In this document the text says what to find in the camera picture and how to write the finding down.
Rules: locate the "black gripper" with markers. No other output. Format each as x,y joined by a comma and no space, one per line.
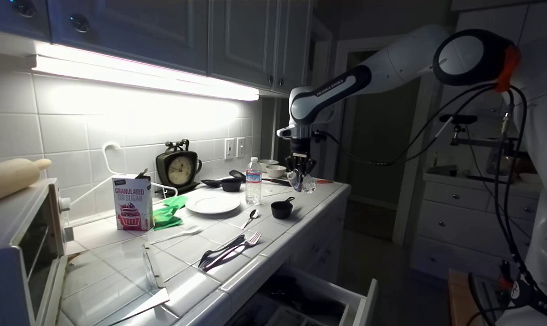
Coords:
300,151

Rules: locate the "small black pot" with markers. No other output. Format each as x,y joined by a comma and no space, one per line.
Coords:
280,209

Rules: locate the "capped clear water bottle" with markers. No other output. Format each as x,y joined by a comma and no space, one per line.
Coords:
251,181

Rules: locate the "open white drawer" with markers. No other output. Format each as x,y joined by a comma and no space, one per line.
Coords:
356,305

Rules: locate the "beige ceramic bowl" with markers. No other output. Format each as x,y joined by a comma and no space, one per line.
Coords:
275,171
266,162

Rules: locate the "metal spoon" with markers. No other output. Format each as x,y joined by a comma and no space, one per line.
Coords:
250,216

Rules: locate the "black measuring cup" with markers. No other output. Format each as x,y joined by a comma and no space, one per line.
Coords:
230,185

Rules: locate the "white power outlet plate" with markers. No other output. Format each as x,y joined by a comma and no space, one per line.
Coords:
228,149

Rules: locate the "white base cabinet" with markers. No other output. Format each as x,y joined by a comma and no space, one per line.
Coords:
320,241

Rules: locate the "silver metal utensil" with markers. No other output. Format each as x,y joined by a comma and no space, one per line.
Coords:
248,239

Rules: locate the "black plastic ladle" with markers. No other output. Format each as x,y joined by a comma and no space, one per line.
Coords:
212,181

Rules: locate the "black mantel clock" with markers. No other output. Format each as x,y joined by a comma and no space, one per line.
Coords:
177,169

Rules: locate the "green cloth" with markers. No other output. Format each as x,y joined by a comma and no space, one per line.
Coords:
166,212

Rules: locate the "white plastic utensil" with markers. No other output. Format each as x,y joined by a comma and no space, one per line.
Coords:
175,234

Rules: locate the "white dresser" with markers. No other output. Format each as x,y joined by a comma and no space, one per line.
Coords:
460,223

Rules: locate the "pink and white carton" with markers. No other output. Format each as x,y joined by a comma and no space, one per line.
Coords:
130,201

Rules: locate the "under-cabinet light strip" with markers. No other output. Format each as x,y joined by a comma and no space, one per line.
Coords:
139,73

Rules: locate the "white plastic hanger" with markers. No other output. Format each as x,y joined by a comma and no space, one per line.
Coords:
107,147

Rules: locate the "wooden rolling pin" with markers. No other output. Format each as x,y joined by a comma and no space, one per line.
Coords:
11,178

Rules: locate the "toaster oven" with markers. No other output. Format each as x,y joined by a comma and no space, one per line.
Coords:
12,259

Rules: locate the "white light switch plate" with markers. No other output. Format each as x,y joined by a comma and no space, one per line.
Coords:
241,147

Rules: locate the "black camera stand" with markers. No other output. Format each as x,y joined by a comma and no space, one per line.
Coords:
456,118

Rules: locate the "blue-grey wall cabinets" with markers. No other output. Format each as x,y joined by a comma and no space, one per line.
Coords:
164,29

